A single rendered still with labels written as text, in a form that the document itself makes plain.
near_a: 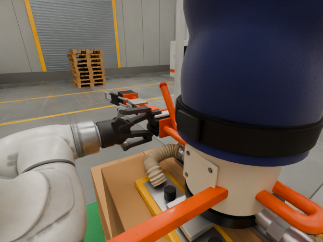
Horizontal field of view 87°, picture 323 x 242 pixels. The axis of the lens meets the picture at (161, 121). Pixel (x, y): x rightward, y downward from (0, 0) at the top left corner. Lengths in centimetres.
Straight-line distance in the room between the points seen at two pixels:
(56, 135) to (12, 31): 914
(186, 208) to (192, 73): 19
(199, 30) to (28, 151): 38
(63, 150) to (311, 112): 43
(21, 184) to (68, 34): 920
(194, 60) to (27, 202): 31
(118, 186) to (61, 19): 915
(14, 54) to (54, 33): 178
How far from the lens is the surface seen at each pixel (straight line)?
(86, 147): 46
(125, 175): 55
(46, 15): 945
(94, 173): 125
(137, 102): 69
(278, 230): 37
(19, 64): 953
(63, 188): 36
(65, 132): 46
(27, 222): 34
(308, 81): 24
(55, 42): 937
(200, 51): 24
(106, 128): 47
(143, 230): 25
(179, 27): 353
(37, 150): 43
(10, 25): 955
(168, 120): 50
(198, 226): 37
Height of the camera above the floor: 129
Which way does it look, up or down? 23 degrees down
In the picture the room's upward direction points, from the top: straight up
